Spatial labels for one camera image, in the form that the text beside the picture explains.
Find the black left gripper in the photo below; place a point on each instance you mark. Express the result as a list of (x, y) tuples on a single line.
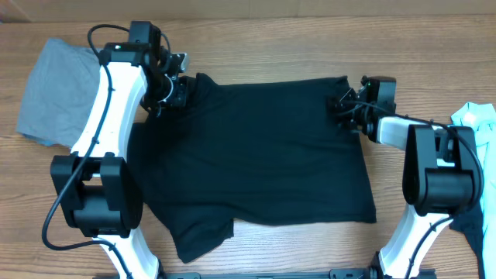
[(180, 99)]

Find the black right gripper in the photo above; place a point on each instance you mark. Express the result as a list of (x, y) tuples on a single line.
[(341, 108)]

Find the black polo shirt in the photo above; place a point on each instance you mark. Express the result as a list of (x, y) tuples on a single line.
[(270, 154)]

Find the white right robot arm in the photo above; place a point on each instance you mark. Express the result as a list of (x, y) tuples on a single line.
[(442, 176)]

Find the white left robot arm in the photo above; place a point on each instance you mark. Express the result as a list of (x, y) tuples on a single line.
[(98, 201)]

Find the grey folded shirt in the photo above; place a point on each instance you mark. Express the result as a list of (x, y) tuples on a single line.
[(59, 94)]

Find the light blue shirt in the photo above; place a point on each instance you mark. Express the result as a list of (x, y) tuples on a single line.
[(481, 118)]

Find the dark garment under blue shirt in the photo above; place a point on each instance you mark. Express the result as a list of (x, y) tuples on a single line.
[(470, 224)]

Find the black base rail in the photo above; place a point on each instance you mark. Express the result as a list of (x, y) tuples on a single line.
[(267, 275)]

